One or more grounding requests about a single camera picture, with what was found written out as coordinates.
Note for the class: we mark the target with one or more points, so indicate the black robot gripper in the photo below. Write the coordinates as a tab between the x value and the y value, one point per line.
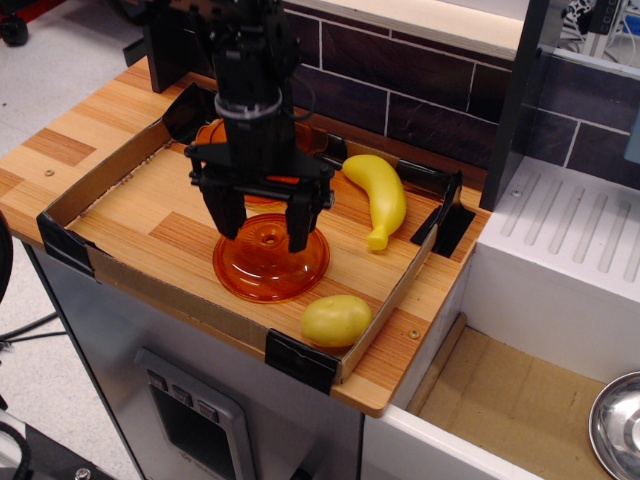
254	151

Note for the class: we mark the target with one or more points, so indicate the orange transparent pot lid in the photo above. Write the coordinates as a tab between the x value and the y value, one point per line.
258	266

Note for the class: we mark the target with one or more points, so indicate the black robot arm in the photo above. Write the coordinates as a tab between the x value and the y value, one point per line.
254	55

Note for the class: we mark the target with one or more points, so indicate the orange transparent pot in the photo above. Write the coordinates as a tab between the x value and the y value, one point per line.
307	140

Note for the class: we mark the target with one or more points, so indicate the yellow toy banana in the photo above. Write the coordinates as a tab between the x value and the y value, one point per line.
384	189

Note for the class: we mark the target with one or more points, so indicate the yellow toy potato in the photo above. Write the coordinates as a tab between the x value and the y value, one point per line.
336	321

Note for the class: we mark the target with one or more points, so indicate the cardboard fence with black tape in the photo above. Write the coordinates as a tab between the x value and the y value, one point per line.
136	223

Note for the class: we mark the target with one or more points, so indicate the toy dishwasher front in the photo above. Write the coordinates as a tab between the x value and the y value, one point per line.
189	406

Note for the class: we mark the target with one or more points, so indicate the white toy sink unit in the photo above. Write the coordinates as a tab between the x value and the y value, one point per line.
545	315

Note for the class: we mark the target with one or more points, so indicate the black caster wheel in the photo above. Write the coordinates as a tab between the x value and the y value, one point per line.
14	31

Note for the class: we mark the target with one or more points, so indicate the silver metal bowl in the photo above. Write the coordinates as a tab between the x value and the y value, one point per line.
614	427

